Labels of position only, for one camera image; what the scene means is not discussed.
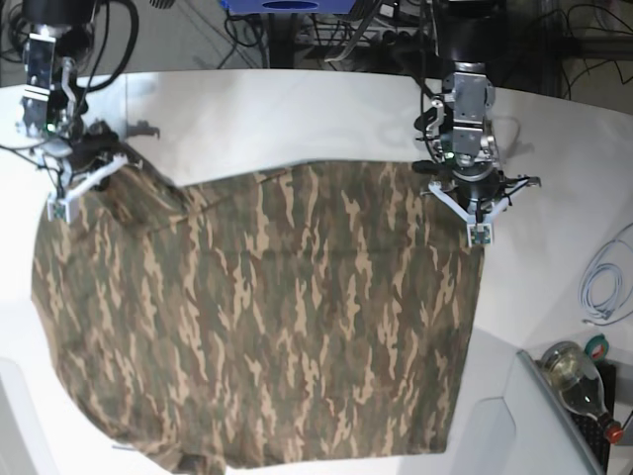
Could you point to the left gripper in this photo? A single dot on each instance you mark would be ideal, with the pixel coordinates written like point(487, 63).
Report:
point(477, 194)

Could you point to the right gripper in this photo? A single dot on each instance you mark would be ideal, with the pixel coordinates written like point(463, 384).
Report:
point(82, 166)

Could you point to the camouflage t-shirt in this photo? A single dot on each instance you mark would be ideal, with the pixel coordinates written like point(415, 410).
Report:
point(321, 311)

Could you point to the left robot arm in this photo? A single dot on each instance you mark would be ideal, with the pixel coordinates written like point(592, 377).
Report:
point(464, 164)

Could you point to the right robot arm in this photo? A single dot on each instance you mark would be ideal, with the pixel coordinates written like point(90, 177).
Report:
point(53, 103)

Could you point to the black power strip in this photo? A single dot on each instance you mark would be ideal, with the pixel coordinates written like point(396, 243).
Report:
point(338, 35)

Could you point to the green tape roll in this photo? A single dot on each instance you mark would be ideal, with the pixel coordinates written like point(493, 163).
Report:
point(597, 348)

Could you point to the blue box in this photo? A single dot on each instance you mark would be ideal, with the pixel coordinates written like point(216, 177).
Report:
point(242, 7)

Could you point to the clear plastic bottle red cap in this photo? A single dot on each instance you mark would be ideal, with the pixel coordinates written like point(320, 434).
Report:
point(575, 378)

